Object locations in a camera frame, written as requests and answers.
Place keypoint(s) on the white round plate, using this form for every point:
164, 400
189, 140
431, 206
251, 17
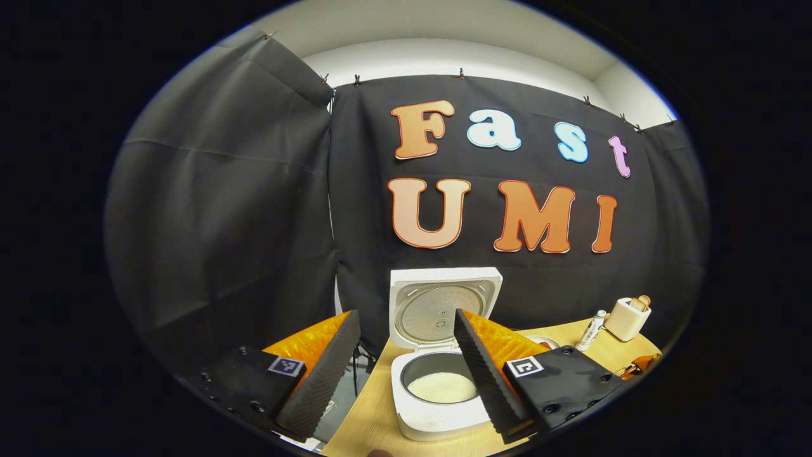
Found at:
547, 341

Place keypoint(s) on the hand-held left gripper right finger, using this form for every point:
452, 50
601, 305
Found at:
485, 381

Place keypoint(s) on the white rice heap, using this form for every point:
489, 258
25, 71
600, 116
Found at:
441, 388

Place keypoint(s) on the cream chopstick holder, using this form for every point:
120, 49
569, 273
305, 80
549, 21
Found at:
625, 324

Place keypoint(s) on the black tripod stand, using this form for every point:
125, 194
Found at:
356, 362

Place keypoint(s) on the small white bottle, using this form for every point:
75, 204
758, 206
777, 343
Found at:
590, 331

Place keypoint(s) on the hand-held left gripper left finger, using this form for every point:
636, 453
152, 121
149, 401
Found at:
323, 381

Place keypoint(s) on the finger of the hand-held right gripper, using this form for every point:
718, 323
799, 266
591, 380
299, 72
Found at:
641, 366

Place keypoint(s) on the row of black cloth clips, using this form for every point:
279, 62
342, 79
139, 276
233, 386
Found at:
461, 73

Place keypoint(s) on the black backdrop cloth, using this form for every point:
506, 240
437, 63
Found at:
222, 222

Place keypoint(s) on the white rice cooker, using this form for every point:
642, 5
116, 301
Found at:
438, 425

